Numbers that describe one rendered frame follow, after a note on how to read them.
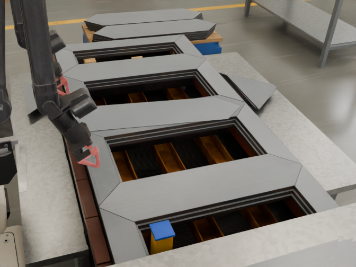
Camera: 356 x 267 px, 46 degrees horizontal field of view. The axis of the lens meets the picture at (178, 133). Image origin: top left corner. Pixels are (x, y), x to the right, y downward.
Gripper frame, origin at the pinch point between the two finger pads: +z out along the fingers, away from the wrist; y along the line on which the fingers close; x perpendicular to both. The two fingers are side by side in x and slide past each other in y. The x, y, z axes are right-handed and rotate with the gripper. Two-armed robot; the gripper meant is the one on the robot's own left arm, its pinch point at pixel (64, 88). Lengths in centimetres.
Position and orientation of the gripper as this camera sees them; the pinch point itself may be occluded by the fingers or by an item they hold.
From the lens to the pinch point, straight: 166.6
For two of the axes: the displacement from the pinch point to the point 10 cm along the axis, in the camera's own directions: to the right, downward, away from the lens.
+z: 3.6, 6.4, 6.8
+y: -4.0, -5.5, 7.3
